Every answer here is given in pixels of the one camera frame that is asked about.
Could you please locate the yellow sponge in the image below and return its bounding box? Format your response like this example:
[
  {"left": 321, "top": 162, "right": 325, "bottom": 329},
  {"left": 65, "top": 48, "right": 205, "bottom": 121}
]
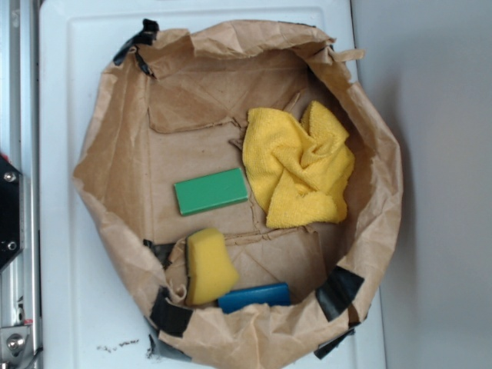
[{"left": 185, "top": 228, "right": 239, "bottom": 306}]

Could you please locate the green rectangular block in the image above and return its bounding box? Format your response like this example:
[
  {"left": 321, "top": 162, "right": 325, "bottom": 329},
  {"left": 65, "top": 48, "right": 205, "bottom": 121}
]
[{"left": 174, "top": 168, "right": 248, "bottom": 216}]

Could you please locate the yellow microfiber cloth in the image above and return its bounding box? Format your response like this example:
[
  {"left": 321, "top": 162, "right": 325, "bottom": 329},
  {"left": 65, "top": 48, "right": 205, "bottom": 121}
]
[{"left": 242, "top": 101, "right": 355, "bottom": 228}]

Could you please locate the brown paper bag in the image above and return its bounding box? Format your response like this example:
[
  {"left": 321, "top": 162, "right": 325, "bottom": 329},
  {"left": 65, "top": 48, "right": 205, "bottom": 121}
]
[{"left": 73, "top": 20, "right": 404, "bottom": 368}]

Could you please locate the blue rectangular block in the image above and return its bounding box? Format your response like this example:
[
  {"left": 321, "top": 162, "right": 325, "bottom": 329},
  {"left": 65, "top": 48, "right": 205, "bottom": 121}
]
[{"left": 218, "top": 283, "right": 291, "bottom": 314}]

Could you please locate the black bracket plate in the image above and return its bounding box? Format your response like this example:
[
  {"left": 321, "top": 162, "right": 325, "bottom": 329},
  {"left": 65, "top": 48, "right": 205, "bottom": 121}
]
[{"left": 0, "top": 154, "right": 22, "bottom": 272}]

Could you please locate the aluminium frame rail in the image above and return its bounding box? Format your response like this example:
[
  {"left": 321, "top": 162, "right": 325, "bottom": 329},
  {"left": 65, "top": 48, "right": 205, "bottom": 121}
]
[{"left": 1, "top": 1, "right": 43, "bottom": 368}]

